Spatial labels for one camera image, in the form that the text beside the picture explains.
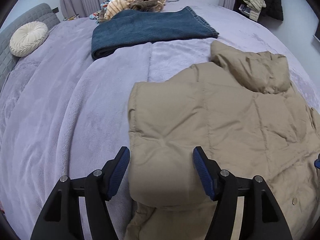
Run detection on grey quilted headboard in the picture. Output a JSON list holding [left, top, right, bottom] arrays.
[[1, 3, 60, 86]]

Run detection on lavender fleece bed blanket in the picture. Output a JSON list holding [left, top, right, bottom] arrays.
[[1, 4, 319, 239]]

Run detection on round cream pleated pillow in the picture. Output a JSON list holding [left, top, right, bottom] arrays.
[[9, 21, 49, 57]]

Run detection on beige garment on hanger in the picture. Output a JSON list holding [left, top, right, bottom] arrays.
[[243, 0, 266, 22]]

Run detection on beige puffer jacket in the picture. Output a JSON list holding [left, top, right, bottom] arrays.
[[125, 41, 319, 239]]

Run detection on striped and brown clothes pile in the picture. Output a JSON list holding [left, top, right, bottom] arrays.
[[89, 0, 167, 23]]

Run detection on folded blue denim jeans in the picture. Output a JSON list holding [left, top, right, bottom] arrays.
[[91, 6, 219, 60]]

